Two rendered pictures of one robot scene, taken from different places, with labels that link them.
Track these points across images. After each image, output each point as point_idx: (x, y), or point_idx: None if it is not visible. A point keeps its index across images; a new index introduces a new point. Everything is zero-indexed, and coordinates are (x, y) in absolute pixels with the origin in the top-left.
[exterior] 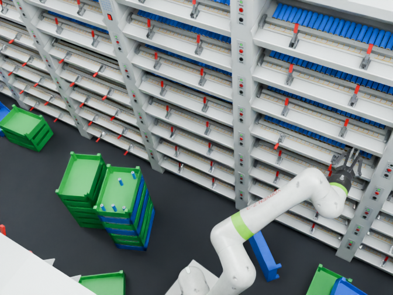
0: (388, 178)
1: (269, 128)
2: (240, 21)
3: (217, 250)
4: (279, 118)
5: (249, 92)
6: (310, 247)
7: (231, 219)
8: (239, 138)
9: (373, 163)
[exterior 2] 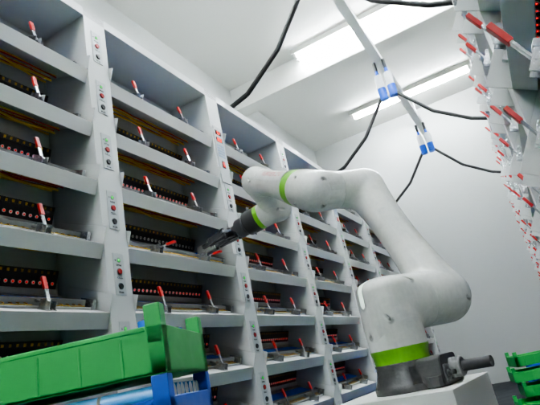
0: (241, 254)
1: (136, 246)
2: (98, 57)
3: (337, 175)
4: (150, 204)
5: (116, 162)
6: None
7: (295, 170)
8: (116, 272)
9: (219, 257)
